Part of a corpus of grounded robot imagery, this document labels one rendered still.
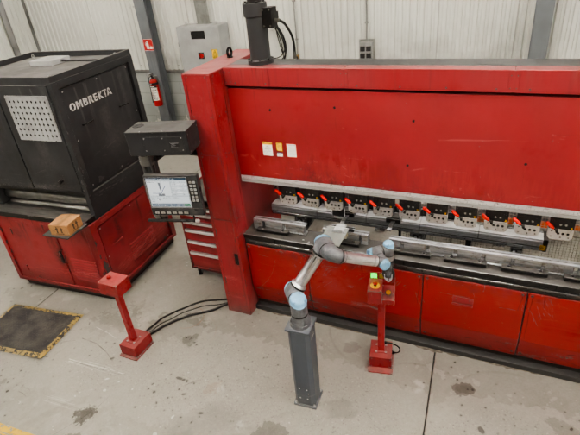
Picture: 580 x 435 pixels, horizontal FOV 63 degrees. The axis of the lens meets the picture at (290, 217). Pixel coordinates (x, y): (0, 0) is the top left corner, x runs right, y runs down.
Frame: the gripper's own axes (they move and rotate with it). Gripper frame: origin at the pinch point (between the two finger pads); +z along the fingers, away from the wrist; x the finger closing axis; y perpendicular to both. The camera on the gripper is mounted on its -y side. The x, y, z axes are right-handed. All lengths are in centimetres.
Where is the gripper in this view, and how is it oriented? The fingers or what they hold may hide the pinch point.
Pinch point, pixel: (387, 281)
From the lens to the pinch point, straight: 361.3
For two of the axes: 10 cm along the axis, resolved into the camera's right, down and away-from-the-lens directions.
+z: 1.2, 8.1, 5.7
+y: 2.2, -5.8, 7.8
